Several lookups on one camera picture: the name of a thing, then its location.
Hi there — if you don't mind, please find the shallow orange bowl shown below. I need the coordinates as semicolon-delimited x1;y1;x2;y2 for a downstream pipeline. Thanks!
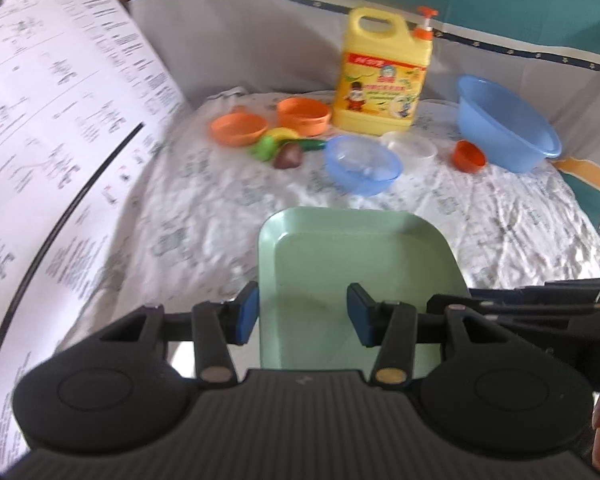
209;112;270;148

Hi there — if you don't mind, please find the deep orange bowl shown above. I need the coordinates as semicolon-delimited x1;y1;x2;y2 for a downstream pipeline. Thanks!
276;97;332;137

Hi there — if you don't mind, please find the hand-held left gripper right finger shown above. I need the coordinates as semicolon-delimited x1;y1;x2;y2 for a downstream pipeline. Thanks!
346;283;518;386

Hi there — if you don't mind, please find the white printed paper sheet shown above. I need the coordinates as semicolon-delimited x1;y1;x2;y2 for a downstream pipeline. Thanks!
0;0;191;474

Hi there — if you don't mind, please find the brown toy vegetable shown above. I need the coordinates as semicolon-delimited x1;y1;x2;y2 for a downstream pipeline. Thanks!
273;141;304;170

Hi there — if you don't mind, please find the small dark orange bowl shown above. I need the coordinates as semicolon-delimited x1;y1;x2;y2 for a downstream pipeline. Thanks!
453;140;488;174

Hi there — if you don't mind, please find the white patterned cloth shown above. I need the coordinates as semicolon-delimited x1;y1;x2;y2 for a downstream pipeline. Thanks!
77;87;600;366

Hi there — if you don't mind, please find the pale green tray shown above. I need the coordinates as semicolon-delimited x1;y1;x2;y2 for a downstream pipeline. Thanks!
257;207;473;379

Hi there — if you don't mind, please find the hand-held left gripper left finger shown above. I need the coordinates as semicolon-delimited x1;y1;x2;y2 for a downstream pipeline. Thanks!
98;281;260;386

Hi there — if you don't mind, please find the translucent blue bowl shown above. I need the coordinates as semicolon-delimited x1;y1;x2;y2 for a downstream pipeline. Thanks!
324;135;404;197

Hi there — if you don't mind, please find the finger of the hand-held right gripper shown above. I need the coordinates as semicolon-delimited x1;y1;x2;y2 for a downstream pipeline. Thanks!
426;293;588;335
512;275;600;306

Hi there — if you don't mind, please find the large blue plastic basin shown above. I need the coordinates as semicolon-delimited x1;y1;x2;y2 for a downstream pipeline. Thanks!
455;75;563;174

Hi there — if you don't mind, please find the yellow detergent bottle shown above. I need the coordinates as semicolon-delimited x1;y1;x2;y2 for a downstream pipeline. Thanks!
331;6;440;137

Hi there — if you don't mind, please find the yellow toy fruit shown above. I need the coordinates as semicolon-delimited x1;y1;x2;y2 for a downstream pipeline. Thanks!
260;127;301;144

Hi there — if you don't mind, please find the teal and grey bedsheet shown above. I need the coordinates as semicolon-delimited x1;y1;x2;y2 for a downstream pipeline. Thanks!
122;0;600;211

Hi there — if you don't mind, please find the translucent white bowl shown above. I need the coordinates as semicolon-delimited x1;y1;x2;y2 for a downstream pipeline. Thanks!
380;130;438;162

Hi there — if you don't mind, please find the light green toy vegetable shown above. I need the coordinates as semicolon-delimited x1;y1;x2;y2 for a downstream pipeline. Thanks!
251;136;281;162

